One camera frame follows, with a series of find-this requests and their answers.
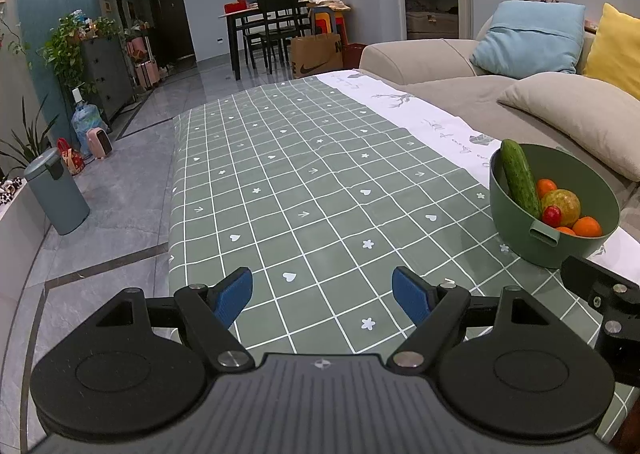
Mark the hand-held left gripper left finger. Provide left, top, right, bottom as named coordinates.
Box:
left=95, top=267, right=254, bottom=371

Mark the grey-blue trash bin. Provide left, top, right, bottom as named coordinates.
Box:
left=23, top=147, right=91, bottom=236

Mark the blue water jug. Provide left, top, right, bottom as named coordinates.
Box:
left=71, top=88, right=109, bottom=158

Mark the yellow cushion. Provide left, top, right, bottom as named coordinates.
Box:
left=582, top=2, right=640, bottom=85

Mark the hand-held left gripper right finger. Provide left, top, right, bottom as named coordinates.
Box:
left=387, top=266, right=551, bottom=370

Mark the stack of coloured stools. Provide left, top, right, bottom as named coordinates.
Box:
left=311, top=8, right=347, bottom=38

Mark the leafy potted plant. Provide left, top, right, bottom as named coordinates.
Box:
left=41, top=10, right=122, bottom=84

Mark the light blue cushion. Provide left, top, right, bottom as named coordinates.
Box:
left=470, top=0, right=586, bottom=75

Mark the yellow-green citrus fruit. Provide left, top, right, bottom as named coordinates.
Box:
left=545, top=189, right=582, bottom=229

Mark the brown paper bag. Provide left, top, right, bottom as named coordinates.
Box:
left=290, top=32, right=347, bottom=80

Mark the green bowl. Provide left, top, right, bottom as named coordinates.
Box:
left=488, top=143, right=621, bottom=269

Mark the beige cushion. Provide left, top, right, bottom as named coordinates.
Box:
left=497, top=72, right=640, bottom=181

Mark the pink space heater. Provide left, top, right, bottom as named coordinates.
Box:
left=86, top=128, right=114, bottom=159

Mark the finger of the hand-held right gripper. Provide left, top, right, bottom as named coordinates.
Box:
left=560, top=255, right=640, bottom=385

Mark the beige sofa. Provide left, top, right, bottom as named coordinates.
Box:
left=359, top=11, right=640, bottom=215

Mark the black dining chair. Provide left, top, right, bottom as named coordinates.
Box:
left=244, top=0, right=313, bottom=70

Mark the small red bin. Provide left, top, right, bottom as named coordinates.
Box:
left=342, top=42, right=367, bottom=70

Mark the red gift bag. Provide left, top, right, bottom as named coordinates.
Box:
left=56, top=137, right=86, bottom=176

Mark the pink suitcase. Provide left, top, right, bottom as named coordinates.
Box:
left=135, top=60, right=162, bottom=92

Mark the dark dining table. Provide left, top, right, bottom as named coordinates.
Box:
left=218, top=2, right=352, bottom=81

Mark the green checkered tablecloth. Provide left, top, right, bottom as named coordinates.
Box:
left=167, top=76, right=640, bottom=441

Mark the long-leaved potted plant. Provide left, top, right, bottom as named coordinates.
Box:
left=0, top=96, right=57, bottom=181

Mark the green cucumber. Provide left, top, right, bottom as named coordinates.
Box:
left=500, top=139, right=544, bottom=221

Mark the grey drawer cabinet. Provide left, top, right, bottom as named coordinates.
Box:
left=79, top=32, right=137, bottom=121

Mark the white printed cloth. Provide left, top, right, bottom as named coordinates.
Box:
left=314, top=70, right=640, bottom=279

